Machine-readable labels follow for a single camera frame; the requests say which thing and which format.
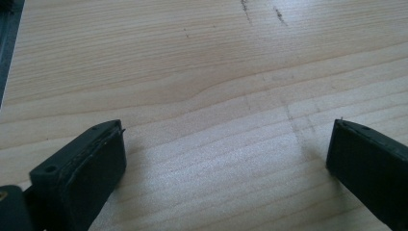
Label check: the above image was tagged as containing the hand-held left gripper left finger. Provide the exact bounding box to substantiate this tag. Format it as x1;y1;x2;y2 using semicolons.
23;118;128;231

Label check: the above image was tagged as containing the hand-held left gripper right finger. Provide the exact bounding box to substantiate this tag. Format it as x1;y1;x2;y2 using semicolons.
325;118;408;231

